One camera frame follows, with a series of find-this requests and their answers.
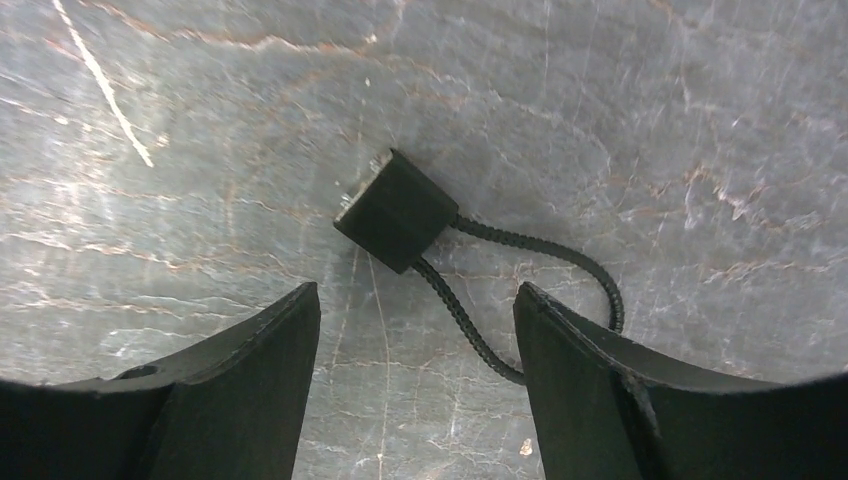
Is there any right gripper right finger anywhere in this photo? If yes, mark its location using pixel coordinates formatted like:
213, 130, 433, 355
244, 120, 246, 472
513, 283, 847, 479

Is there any black cable loop lock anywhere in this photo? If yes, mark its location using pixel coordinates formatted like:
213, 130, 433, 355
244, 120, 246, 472
333, 148, 625, 385

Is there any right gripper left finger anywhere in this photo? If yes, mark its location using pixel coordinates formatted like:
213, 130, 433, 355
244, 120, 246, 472
1, 282, 321, 479

